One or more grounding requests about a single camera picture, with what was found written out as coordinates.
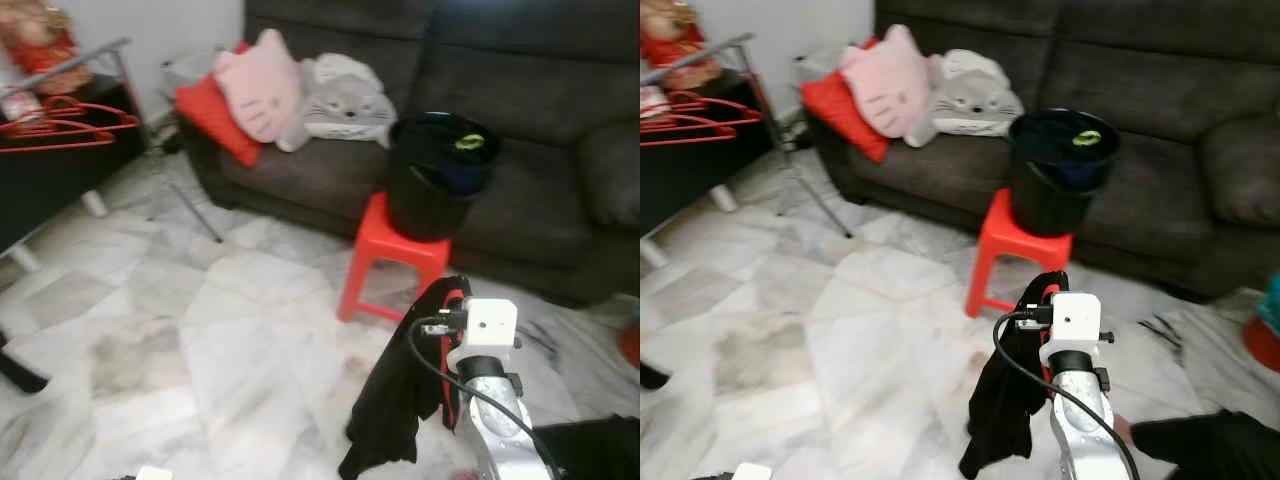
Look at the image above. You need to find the black shirt red stripe collar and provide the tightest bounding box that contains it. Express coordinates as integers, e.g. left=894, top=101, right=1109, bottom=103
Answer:
left=337, top=275, right=474, bottom=480
left=958, top=270, right=1071, bottom=480

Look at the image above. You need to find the red plastic stool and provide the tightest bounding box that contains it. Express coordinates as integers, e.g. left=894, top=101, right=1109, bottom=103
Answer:
left=964, top=187, right=1074, bottom=319
left=336, top=190, right=453, bottom=323

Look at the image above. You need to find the black plastic bucket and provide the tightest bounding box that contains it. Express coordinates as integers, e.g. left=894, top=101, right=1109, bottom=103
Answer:
left=386, top=112, right=504, bottom=243
left=1008, top=108, right=1121, bottom=238

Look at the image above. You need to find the black garment green logo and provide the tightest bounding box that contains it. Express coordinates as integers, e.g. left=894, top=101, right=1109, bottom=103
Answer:
left=1018, top=112, right=1119, bottom=166
left=398, top=115, right=501, bottom=171

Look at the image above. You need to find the grey Totoro plush cushion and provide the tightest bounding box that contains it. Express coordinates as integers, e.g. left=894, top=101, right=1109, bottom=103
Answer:
left=928, top=50, right=1026, bottom=141
left=298, top=53, right=399, bottom=149

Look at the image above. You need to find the teal bag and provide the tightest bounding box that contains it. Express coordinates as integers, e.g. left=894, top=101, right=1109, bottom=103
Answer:
left=1258, top=270, right=1280, bottom=336

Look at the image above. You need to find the dark grey fabric sofa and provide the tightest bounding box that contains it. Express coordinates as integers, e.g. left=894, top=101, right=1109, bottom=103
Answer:
left=805, top=0, right=1280, bottom=301
left=180, top=0, right=641, bottom=309

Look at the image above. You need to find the pink cat face cushion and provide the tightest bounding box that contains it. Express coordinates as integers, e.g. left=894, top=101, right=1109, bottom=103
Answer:
left=212, top=28, right=306, bottom=153
left=838, top=24, right=936, bottom=149

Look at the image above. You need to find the black low TV cabinet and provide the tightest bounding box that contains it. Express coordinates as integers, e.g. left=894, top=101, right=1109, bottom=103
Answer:
left=0, top=75, right=151, bottom=273
left=640, top=75, right=791, bottom=269

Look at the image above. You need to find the red cushion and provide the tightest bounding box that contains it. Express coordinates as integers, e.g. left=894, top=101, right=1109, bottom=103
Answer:
left=800, top=38, right=891, bottom=164
left=174, top=42, right=263, bottom=169

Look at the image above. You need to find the light grey folded cloth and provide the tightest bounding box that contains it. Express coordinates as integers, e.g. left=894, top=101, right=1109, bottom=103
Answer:
left=160, top=52, right=226, bottom=101
left=790, top=50, right=851, bottom=96

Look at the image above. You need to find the silver metal clothes rack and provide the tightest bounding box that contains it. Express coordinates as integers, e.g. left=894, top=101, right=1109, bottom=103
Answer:
left=640, top=32, right=854, bottom=241
left=0, top=38, right=224, bottom=244

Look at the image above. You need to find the red laughing Buddha statue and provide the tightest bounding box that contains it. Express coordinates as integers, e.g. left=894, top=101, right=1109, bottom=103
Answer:
left=640, top=0, right=716, bottom=89
left=0, top=0, right=79, bottom=86

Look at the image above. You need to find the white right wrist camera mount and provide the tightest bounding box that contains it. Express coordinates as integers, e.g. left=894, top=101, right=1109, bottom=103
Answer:
left=462, top=297, right=520, bottom=351
left=1050, top=292, right=1103, bottom=346

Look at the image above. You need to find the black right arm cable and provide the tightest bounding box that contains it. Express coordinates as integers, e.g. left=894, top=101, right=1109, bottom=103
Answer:
left=405, top=315, right=546, bottom=480
left=992, top=310, right=1141, bottom=480

